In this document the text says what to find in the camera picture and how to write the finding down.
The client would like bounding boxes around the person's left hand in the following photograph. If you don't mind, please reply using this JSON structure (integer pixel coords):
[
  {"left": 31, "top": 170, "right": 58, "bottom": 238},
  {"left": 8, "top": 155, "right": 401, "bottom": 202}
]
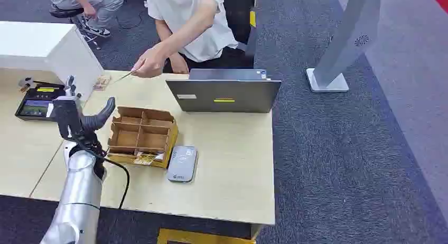
[{"left": 131, "top": 46, "right": 167, "bottom": 79}]

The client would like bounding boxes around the person's right hand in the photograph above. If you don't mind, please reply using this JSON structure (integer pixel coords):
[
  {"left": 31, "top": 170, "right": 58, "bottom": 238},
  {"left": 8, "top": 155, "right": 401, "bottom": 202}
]
[{"left": 169, "top": 52, "right": 190, "bottom": 75}]

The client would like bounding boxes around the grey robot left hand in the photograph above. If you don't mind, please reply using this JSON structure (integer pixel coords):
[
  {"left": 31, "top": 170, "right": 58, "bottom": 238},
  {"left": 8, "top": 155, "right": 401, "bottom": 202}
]
[{"left": 51, "top": 75, "right": 117, "bottom": 156}]

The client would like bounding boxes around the thin printed card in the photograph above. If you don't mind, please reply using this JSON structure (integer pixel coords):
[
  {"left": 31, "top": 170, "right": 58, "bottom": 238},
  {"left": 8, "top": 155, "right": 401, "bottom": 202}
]
[{"left": 114, "top": 70, "right": 137, "bottom": 83}]

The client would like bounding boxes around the person at desk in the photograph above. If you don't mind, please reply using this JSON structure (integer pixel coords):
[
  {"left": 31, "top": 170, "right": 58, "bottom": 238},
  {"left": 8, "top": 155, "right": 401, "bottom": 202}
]
[{"left": 131, "top": 0, "right": 255, "bottom": 79}]

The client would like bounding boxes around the black terminal with screen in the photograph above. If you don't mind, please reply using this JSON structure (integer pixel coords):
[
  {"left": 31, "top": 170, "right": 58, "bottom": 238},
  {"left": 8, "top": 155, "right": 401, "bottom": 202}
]
[{"left": 14, "top": 83, "right": 67, "bottom": 121}]

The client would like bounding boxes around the stack of printed cards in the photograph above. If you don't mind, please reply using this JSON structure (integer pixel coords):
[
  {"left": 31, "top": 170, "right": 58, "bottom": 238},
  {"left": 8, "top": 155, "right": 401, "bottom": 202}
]
[{"left": 92, "top": 75, "right": 112, "bottom": 91}]

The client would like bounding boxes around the grey laptop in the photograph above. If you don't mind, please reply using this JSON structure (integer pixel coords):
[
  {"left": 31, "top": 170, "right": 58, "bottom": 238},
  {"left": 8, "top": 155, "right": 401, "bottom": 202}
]
[{"left": 165, "top": 68, "right": 283, "bottom": 114}]

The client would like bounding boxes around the grey hammer-shaped tool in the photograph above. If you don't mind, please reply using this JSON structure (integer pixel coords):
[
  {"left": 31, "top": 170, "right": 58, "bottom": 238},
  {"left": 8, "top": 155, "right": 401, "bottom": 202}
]
[{"left": 17, "top": 77, "right": 53, "bottom": 93}]

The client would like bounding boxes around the cardboard box with compartments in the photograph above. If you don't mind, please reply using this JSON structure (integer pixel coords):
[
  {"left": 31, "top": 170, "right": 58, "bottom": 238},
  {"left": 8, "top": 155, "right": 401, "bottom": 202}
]
[{"left": 106, "top": 106, "right": 179, "bottom": 170}]

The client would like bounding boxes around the yellow printed card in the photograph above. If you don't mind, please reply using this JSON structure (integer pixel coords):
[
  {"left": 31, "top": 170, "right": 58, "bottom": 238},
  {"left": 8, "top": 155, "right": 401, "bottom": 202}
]
[{"left": 133, "top": 152, "right": 165, "bottom": 166}]

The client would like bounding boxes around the white cabinet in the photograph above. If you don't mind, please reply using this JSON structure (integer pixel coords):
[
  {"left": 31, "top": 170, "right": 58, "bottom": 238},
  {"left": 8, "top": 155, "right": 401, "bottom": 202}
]
[{"left": 0, "top": 21, "right": 105, "bottom": 102}]

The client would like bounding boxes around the person on stool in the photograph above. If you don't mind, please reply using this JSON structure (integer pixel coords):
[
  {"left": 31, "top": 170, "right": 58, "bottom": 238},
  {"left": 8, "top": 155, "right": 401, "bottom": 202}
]
[{"left": 42, "top": 0, "right": 124, "bottom": 39}]

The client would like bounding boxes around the grey flat card case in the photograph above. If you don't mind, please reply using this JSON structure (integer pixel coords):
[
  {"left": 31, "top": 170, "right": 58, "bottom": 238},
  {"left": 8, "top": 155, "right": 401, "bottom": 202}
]
[{"left": 166, "top": 145, "right": 199, "bottom": 184}]

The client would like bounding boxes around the black stool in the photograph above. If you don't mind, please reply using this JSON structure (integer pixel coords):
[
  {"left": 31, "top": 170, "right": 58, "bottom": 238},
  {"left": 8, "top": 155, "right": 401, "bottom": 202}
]
[{"left": 49, "top": 4, "right": 102, "bottom": 51}]

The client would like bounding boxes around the grey stand with white base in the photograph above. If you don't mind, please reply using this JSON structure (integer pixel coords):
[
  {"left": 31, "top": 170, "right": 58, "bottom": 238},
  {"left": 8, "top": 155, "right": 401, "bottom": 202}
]
[{"left": 305, "top": 0, "right": 383, "bottom": 93}]

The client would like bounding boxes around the black floor cable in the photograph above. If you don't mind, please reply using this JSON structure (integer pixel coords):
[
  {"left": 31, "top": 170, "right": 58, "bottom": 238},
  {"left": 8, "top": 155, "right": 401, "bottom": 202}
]
[{"left": 115, "top": 10, "right": 144, "bottom": 30}]

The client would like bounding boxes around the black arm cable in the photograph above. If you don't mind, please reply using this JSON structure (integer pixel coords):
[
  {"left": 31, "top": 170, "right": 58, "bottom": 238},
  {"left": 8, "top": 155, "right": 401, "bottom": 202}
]
[{"left": 75, "top": 139, "right": 131, "bottom": 211}]

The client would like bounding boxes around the yellow frame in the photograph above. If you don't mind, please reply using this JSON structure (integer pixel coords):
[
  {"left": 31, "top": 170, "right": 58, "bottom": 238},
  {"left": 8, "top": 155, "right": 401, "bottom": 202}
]
[{"left": 156, "top": 228, "right": 257, "bottom": 244}]

